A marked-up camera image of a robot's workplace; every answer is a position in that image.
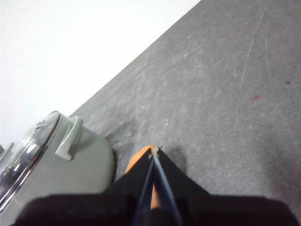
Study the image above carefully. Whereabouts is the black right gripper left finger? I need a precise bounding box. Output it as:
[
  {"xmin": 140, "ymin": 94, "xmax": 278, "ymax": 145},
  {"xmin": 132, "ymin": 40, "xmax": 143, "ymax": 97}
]
[{"xmin": 14, "ymin": 147, "xmax": 156, "ymax": 226}]

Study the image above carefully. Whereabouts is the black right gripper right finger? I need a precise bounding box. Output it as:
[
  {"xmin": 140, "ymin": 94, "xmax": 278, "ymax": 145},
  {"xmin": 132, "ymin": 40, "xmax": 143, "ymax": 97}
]
[{"xmin": 155, "ymin": 147, "xmax": 301, "ymax": 226}]

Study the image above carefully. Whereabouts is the brown potato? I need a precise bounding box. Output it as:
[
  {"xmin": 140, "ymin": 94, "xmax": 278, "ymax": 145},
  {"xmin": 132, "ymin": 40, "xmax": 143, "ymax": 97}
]
[{"xmin": 124, "ymin": 145, "xmax": 161, "ymax": 210}]

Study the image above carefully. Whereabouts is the glass lid with green knob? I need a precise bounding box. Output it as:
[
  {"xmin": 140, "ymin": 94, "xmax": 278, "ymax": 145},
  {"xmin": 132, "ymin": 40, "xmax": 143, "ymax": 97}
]
[{"xmin": 0, "ymin": 110, "xmax": 62, "ymax": 209}]

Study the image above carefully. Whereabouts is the pale green electric cooking pot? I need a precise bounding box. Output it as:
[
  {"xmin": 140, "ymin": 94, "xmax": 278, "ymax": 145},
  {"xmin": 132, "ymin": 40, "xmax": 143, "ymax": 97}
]
[{"xmin": 0, "ymin": 110, "xmax": 118, "ymax": 214}]

